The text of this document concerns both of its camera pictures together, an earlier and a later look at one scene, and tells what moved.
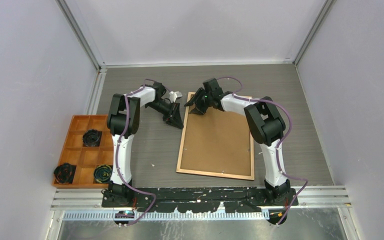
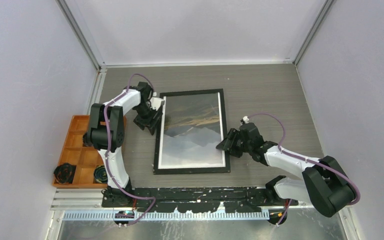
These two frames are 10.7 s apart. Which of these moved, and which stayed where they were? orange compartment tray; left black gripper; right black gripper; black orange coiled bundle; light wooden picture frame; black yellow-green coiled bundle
Moved: right black gripper; left black gripper; light wooden picture frame
Stayed: black yellow-green coiled bundle; orange compartment tray; black orange coiled bundle
